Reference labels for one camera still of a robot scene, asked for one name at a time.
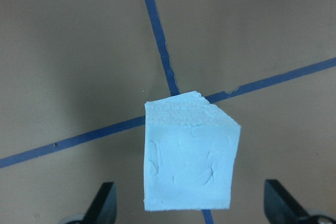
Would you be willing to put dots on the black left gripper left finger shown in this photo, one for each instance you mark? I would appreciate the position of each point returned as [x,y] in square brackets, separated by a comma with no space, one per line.
[103,208]

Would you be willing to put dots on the light blue foam block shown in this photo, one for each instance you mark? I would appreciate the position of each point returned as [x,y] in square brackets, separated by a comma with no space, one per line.
[189,154]

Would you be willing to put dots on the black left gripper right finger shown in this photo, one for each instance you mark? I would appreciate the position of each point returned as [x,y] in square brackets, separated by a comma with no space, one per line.
[281,208]

